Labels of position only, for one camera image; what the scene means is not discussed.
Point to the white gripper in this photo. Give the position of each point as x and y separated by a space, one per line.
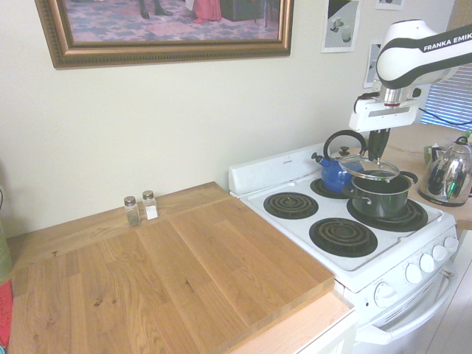
387 116

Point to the glass pot lid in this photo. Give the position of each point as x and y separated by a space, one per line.
354 166

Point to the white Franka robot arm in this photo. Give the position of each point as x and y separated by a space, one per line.
413 66

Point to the dark green cooking pot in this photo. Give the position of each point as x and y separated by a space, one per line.
380 203

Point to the green cup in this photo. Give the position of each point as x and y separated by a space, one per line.
428 154

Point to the blue whistling kettle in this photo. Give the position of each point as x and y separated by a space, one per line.
332 177

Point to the silver electric kettle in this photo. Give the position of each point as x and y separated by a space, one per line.
446 177

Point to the small black coil burner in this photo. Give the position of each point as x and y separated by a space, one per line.
317 188
290 206

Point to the grey paper poster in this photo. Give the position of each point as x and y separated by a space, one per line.
370 70

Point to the large black coil burner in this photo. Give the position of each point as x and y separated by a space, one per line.
416 217
343 237

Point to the window blinds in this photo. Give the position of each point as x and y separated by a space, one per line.
451 99

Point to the white stove knob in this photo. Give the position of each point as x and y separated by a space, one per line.
440 253
427 263
385 295
413 273
451 244

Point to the white electric stove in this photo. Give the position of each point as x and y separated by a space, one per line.
295 236

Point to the paper poster with shapes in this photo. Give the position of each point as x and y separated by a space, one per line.
341 26

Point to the small paper poster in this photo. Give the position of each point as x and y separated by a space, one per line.
389 3

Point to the glass salt shaker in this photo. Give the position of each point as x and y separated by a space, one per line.
150 208

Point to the gold framed painting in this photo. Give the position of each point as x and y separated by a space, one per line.
166 22

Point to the large wooden board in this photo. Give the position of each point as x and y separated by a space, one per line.
166 280

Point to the glass pepper shaker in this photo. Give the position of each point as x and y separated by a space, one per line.
132 214

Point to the green plastic object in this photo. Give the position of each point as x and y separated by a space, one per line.
4 254

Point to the red cloth object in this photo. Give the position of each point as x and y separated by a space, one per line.
5 313

